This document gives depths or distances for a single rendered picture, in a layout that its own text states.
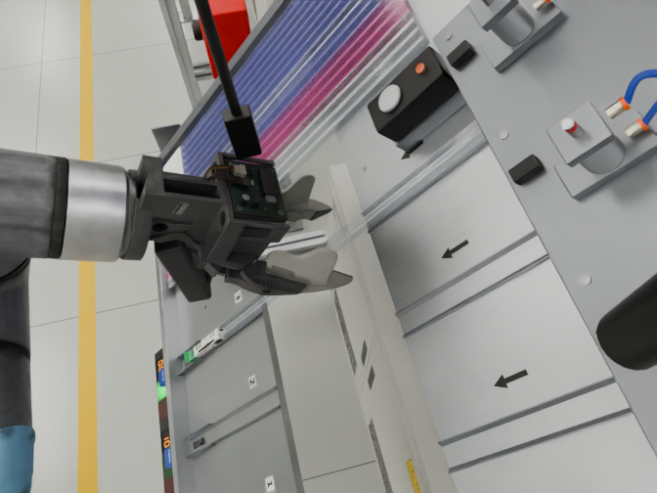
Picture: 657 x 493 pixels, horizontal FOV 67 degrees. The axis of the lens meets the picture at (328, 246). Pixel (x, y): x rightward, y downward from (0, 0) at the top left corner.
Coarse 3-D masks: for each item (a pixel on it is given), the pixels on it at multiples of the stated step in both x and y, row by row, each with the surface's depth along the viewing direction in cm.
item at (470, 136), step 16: (464, 128) 41; (448, 144) 42; (464, 144) 41; (432, 160) 43; (448, 160) 42; (416, 176) 44; (432, 176) 44; (400, 192) 45; (368, 208) 48; (384, 208) 46; (352, 224) 49; (368, 224) 48; (336, 240) 50; (352, 240) 50; (256, 304) 58; (240, 320) 60; (224, 336) 63; (192, 352) 66
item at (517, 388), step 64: (448, 0) 47; (448, 128) 44; (384, 192) 48; (448, 192) 43; (512, 192) 38; (384, 256) 47; (448, 256) 42; (512, 256) 37; (448, 320) 40; (512, 320) 37; (576, 320) 33; (448, 384) 39; (512, 384) 36; (576, 384) 33; (448, 448) 38; (512, 448) 35; (576, 448) 32; (640, 448) 29
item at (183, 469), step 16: (160, 272) 76; (160, 288) 74; (160, 304) 73; (176, 304) 75; (160, 320) 73; (176, 320) 73; (176, 336) 72; (176, 352) 70; (176, 368) 69; (176, 384) 68; (176, 400) 67; (176, 416) 65; (176, 432) 64; (176, 448) 63; (176, 464) 62; (192, 464) 63; (176, 480) 61; (192, 480) 62
